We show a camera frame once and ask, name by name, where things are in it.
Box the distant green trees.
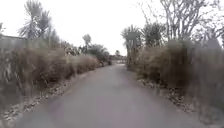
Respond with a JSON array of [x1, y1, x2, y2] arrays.
[[61, 33, 113, 66]]

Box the group of cabbage trees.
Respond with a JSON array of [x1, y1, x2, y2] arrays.
[[120, 23, 168, 69]]

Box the grey asphalt path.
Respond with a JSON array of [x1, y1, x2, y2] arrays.
[[13, 63, 211, 128]]

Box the row of dry brown bushes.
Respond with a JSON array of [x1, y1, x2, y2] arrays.
[[0, 39, 101, 108], [134, 39, 224, 111]]

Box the large bare tree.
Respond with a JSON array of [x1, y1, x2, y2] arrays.
[[138, 0, 224, 44]]

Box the leaf-strewn verge with dead branches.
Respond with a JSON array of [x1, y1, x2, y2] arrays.
[[0, 71, 94, 128]]

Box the tall cabbage trees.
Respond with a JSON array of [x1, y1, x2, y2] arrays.
[[18, 0, 61, 48]]

